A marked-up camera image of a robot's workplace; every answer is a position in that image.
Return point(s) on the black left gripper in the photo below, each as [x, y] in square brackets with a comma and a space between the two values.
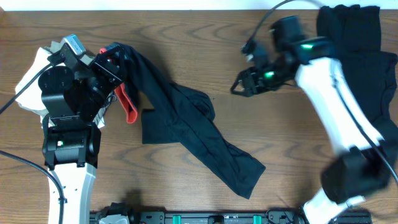
[111, 78]

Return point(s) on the black folded garment pile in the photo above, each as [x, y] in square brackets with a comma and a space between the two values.
[369, 71]

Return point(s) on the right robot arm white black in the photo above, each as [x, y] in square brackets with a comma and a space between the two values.
[364, 158]

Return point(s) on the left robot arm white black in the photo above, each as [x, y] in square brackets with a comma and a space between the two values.
[74, 92]

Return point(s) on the beige folded cloth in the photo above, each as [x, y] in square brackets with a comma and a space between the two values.
[86, 58]

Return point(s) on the black base rail with mounts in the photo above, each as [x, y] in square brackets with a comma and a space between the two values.
[121, 213]

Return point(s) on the black leggings with red waistband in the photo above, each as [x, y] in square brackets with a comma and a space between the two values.
[172, 113]

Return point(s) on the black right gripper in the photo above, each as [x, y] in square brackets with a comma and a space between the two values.
[247, 86]

